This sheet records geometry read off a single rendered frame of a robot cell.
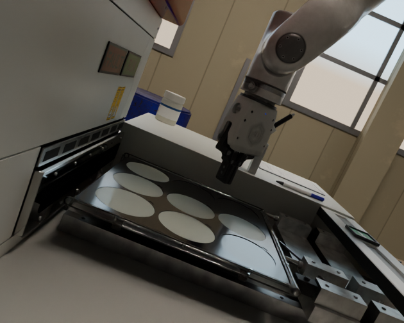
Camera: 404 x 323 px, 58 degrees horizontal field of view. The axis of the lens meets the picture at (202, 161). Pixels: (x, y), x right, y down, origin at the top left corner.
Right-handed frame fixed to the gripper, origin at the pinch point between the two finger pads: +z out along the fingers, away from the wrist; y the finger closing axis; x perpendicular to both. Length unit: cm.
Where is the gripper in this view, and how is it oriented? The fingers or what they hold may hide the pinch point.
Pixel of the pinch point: (226, 172)
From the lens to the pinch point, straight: 73.4
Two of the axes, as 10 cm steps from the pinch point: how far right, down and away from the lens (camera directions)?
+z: -3.9, 9.0, 1.9
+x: -6.0, -4.0, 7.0
